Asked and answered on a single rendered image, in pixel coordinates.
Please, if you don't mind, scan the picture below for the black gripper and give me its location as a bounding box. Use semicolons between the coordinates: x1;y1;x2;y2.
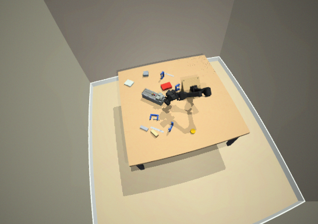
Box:
164;90;176;106

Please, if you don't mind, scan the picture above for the red rectangular block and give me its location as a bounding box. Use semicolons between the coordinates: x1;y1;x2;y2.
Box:
161;82;172;91

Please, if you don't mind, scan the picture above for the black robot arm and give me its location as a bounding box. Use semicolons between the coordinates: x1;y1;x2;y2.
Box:
166;86;211;101

